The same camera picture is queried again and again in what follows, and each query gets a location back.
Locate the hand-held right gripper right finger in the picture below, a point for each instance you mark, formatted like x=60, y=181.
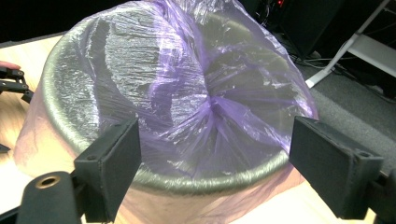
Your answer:
x=333, y=168

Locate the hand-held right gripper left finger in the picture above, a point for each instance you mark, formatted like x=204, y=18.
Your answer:
x=109, y=174

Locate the green round bin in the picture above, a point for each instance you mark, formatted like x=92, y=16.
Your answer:
x=53, y=102

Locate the purple plastic bag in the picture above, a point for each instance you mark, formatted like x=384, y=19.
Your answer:
x=186, y=93

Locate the white metal stand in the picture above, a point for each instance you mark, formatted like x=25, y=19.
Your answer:
x=370, y=49

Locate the black equipment cabinet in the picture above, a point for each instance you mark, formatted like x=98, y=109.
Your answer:
x=311, y=25

